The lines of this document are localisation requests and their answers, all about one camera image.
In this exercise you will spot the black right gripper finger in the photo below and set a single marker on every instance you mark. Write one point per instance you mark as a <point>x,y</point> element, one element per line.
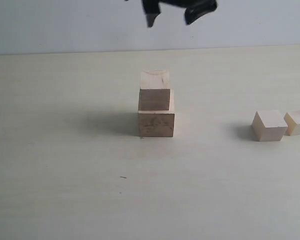
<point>199,9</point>
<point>151,10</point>

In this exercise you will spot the smallest wooden cube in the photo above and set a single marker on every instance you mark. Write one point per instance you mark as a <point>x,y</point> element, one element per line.
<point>292,118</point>

